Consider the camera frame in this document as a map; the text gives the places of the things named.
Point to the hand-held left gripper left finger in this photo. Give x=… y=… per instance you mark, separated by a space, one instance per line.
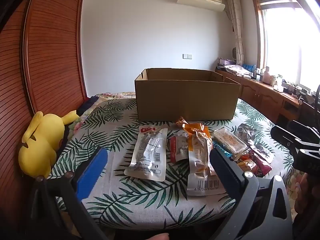
x=91 y=172

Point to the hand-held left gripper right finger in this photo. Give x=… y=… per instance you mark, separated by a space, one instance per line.
x=223 y=166

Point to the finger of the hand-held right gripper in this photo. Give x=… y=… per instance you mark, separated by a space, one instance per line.
x=281 y=135
x=303 y=128

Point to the orange white barcode snack packet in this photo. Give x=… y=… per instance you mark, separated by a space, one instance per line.
x=200 y=165

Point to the clear biscuit tray packet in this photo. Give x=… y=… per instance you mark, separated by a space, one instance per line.
x=230 y=141

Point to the silver crinkled snack packet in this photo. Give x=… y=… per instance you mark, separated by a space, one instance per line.
x=246 y=133

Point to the dark red snack packet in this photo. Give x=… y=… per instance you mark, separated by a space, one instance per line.
x=261 y=166

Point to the small red snack packet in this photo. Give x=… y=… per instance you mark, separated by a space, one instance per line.
x=178 y=150

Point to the orange twisted snack wrapper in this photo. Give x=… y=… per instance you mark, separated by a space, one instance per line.
x=182 y=123

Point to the white vacuum snack packet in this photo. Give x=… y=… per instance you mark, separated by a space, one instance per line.
x=147 y=152

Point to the brown cardboard box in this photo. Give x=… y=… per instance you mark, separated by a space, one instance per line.
x=185 y=97

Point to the person's right hand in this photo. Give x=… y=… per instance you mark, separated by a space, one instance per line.
x=306 y=195

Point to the person's left hand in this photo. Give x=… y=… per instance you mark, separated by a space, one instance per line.
x=155 y=236

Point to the blue snack wrapper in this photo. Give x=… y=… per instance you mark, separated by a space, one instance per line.
x=225 y=151

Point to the orange round snack packet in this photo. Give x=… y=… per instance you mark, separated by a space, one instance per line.
x=247 y=166

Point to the purple silver snack packet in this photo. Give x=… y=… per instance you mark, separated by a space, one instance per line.
x=262 y=151

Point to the wooden cabinet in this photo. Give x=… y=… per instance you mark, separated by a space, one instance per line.
x=260 y=97

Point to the yellow plush toy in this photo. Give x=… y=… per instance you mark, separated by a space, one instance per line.
x=42 y=145

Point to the leaf print bedsheet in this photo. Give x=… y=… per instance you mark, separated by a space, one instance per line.
x=140 y=205

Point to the pink white bottle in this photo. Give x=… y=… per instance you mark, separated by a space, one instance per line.
x=266 y=76

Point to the dark folded clothing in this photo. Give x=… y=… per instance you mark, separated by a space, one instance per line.
x=87 y=105

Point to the blue packets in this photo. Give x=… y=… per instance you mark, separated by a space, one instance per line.
x=248 y=67

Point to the stack of printed cloth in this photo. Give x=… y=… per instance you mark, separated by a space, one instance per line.
x=236 y=70

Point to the floral quilt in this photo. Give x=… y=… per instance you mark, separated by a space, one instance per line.
x=117 y=95

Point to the wooden framed window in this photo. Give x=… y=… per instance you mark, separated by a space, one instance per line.
x=287 y=42

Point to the purple box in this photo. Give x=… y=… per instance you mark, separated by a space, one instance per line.
x=226 y=61

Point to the grey round fan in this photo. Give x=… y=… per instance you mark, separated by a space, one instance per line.
x=235 y=53

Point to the patterned curtain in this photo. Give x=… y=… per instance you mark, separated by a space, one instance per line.
x=236 y=25

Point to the white wall switch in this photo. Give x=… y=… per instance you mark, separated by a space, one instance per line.
x=187 y=56

